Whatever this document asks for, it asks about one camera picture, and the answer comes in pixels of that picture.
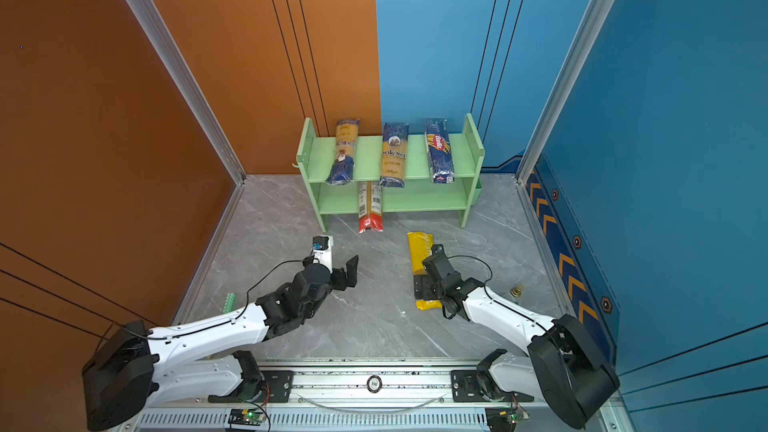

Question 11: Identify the yellow pasta bag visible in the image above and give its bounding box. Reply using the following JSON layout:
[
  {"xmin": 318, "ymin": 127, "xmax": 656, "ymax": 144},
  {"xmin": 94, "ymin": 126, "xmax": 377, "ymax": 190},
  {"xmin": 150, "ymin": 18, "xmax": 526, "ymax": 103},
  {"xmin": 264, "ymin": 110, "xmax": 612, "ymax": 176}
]
[{"xmin": 407, "ymin": 232, "xmax": 442, "ymax": 311}]

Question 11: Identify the red-ended clear spaghetti bag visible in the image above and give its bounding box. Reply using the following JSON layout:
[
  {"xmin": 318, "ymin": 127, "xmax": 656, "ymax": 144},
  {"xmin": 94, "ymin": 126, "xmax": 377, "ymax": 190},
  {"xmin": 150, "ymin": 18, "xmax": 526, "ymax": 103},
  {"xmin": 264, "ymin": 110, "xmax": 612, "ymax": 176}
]
[{"xmin": 357, "ymin": 181, "xmax": 383, "ymax": 233}]

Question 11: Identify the Ankara spaghetti bag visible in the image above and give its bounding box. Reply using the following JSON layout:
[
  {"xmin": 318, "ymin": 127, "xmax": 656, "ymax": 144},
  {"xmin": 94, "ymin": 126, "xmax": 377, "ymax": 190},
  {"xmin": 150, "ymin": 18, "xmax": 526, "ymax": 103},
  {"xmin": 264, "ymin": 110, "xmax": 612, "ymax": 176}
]
[
  {"xmin": 379, "ymin": 123, "xmax": 409, "ymax": 188},
  {"xmin": 326, "ymin": 118, "xmax": 360, "ymax": 186}
]

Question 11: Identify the blue Barilla spaghetti box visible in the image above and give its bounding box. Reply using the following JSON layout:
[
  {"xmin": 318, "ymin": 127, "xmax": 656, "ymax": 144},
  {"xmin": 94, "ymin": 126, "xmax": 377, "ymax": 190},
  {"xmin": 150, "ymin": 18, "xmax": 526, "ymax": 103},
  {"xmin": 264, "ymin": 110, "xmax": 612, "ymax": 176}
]
[{"xmin": 424, "ymin": 119, "xmax": 455, "ymax": 184}]

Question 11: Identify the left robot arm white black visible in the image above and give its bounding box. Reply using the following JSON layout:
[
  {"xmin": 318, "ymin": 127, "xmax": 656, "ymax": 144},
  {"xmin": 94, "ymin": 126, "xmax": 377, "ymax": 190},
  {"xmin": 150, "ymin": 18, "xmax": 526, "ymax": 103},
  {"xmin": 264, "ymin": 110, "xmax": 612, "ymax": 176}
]
[{"xmin": 82, "ymin": 256, "xmax": 359, "ymax": 431}]

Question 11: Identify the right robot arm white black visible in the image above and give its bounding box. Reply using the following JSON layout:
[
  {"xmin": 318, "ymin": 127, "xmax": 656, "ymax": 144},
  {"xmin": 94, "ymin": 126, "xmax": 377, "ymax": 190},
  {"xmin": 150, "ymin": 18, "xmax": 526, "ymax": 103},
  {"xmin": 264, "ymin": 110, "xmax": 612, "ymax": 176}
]
[{"xmin": 420, "ymin": 244, "xmax": 620, "ymax": 429}]

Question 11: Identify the green metal two-tier shelf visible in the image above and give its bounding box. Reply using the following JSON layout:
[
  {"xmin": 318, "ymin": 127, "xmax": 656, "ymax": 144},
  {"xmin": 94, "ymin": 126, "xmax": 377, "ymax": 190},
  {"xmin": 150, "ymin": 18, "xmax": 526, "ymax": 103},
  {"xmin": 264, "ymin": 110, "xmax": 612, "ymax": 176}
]
[{"xmin": 295, "ymin": 115, "xmax": 485, "ymax": 232}]

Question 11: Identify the small green block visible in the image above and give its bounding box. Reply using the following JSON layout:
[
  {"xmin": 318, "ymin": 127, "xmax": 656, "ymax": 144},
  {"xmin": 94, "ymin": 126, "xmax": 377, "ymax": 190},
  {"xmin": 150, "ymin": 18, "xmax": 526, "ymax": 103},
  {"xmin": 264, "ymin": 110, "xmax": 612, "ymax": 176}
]
[{"xmin": 222, "ymin": 293, "xmax": 236, "ymax": 314}]

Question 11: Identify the small brass fitting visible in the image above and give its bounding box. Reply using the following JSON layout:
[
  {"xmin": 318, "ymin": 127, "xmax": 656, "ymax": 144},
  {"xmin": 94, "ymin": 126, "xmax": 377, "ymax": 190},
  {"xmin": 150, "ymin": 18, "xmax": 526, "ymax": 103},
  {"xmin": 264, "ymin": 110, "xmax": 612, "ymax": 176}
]
[{"xmin": 510, "ymin": 285, "xmax": 523, "ymax": 299}]

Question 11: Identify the left circuit board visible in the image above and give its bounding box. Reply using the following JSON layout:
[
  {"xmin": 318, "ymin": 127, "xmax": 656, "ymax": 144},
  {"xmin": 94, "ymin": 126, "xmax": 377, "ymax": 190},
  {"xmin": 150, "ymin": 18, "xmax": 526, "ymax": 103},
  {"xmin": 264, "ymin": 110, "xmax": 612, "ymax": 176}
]
[{"xmin": 227, "ymin": 407, "xmax": 271, "ymax": 431}]

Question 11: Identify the circuit board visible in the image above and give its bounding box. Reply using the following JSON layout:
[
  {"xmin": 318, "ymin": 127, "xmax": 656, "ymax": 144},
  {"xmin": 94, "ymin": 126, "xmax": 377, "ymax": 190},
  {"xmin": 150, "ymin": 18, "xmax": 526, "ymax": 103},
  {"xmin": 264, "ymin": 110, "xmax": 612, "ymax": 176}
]
[
  {"xmin": 485, "ymin": 408, "xmax": 530, "ymax": 432},
  {"xmin": 227, "ymin": 407, "xmax": 271, "ymax": 431}
]

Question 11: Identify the right circuit board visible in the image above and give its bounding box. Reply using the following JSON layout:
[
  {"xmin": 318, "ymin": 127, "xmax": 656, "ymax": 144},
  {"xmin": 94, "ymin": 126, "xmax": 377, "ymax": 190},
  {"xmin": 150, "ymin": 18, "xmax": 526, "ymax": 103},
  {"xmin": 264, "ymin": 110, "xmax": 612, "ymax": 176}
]
[{"xmin": 485, "ymin": 408, "xmax": 530, "ymax": 432}]

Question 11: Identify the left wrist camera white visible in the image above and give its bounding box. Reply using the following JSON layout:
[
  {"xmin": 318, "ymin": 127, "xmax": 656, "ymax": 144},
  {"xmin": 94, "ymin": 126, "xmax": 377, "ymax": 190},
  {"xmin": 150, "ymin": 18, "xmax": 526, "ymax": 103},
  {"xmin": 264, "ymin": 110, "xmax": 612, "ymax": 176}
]
[{"xmin": 310, "ymin": 235, "xmax": 333, "ymax": 272}]

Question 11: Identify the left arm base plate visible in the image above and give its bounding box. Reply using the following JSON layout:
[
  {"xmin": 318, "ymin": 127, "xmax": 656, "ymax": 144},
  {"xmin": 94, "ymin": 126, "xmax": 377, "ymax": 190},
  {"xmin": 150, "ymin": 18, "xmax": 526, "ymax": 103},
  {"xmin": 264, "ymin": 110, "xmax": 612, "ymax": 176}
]
[{"xmin": 208, "ymin": 370, "xmax": 294, "ymax": 405}]

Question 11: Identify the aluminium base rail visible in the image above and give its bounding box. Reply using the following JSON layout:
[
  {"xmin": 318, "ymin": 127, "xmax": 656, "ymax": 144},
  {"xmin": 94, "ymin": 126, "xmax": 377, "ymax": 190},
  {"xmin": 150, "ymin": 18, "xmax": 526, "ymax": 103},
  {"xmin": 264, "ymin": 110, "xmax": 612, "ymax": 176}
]
[{"xmin": 116, "ymin": 362, "xmax": 570, "ymax": 431}]

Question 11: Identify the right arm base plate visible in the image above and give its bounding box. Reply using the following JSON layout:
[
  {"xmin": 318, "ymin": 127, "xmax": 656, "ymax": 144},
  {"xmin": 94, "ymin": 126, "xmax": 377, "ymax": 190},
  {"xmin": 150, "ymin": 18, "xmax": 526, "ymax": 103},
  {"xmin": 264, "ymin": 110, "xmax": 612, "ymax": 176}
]
[{"xmin": 450, "ymin": 370, "xmax": 534, "ymax": 404}]

